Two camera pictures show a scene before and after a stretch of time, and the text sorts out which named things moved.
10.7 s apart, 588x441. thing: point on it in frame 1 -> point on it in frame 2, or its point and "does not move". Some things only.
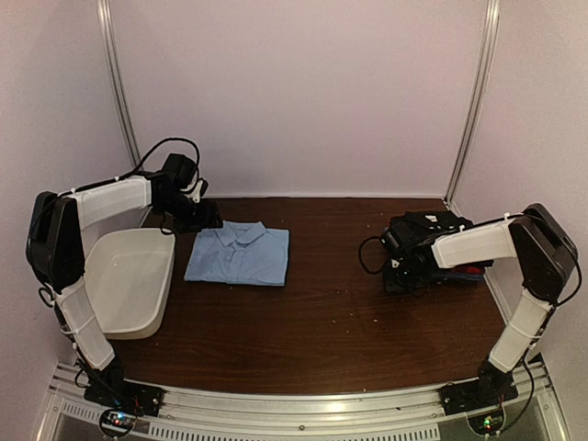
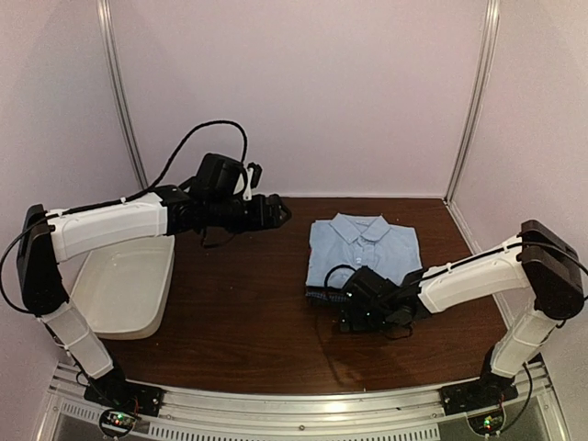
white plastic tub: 129,277 does not move
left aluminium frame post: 111,61 does not move
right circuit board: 487,424 does not move
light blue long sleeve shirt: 240,252 -> 348,242
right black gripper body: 404,280 -> 375,320
